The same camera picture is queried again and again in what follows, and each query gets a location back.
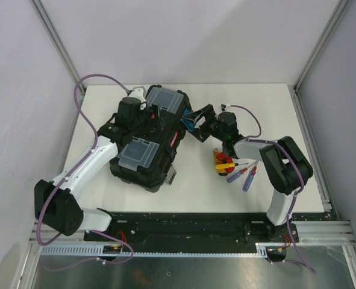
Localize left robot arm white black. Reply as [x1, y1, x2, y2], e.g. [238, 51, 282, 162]
[34, 97, 164, 241]

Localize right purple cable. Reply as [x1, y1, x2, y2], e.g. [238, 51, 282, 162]
[230, 104, 316, 273]

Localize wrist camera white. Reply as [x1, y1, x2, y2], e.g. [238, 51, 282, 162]
[128, 86, 146, 110]
[220, 104, 231, 111]

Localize left aluminium frame post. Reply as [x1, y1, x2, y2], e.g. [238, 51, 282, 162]
[30, 0, 81, 84]

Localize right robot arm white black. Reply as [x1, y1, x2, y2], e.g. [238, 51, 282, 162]
[181, 105, 313, 241]

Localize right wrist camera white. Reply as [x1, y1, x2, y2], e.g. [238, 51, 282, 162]
[220, 104, 231, 111]

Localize red handled pliers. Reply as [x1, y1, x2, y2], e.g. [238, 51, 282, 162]
[215, 152, 235, 175]

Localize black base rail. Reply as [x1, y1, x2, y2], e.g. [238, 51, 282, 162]
[84, 212, 299, 253]

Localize black plastic toolbox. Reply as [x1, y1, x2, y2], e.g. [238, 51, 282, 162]
[109, 85, 192, 193]

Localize aluminium frame post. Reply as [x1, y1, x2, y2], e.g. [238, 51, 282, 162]
[30, 0, 81, 84]
[293, 0, 352, 93]

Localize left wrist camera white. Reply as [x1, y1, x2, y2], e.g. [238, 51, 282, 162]
[128, 86, 146, 110]

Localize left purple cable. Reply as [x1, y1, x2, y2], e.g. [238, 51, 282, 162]
[36, 73, 135, 272]

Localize yellow utility knife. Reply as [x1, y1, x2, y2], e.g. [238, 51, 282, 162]
[213, 148, 237, 176]

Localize right aluminium frame post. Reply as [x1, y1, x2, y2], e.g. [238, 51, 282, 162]
[293, 0, 352, 93]

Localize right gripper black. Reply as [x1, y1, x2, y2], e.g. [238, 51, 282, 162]
[182, 104, 226, 143]

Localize blue screwdriver left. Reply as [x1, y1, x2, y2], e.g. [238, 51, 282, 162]
[226, 163, 256, 183]

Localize grey slotted cable duct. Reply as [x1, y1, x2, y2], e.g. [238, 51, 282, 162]
[40, 243, 274, 258]

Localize blue screwdriver right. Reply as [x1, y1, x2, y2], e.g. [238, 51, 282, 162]
[242, 161, 258, 192]

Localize blue screwdriver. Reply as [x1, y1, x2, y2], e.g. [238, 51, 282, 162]
[226, 163, 256, 183]
[242, 161, 258, 192]

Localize purple cable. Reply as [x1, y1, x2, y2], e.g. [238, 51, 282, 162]
[36, 73, 135, 272]
[230, 104, 316, 273]

